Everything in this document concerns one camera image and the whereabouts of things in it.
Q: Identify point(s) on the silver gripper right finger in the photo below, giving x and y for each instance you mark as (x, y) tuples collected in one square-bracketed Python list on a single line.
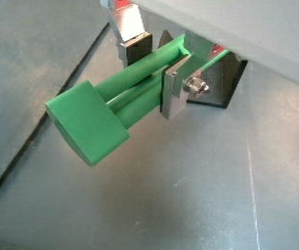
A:
[(180, 77)]

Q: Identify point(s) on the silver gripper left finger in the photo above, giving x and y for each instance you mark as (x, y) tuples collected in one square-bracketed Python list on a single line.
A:
[(125, 20)]

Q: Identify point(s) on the black curved fixture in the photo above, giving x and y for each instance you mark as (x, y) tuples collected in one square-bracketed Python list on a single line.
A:
[(220, 74)]

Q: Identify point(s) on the green three prong object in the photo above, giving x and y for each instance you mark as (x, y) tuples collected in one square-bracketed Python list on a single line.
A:
[(93, 114)]

